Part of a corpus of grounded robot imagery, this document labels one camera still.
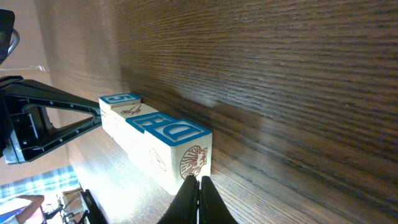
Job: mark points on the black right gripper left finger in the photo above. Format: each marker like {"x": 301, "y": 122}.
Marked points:
{"x": 183, "y": 209}

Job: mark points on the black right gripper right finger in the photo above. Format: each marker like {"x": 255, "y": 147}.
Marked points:
{"x": 212, "y": 209}

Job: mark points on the wooden block red letter D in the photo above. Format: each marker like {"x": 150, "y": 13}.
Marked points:
{"x": 190, "y": 148}

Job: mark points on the wooden block letter H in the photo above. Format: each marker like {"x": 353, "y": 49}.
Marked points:
{"x": 142, "y": 145}

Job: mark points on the wooden block number five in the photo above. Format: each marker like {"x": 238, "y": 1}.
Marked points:
{"x": 109, "y": 102}

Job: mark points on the wooden block yellow side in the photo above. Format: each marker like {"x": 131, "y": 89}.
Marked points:
{"x": 125, "y": 134}

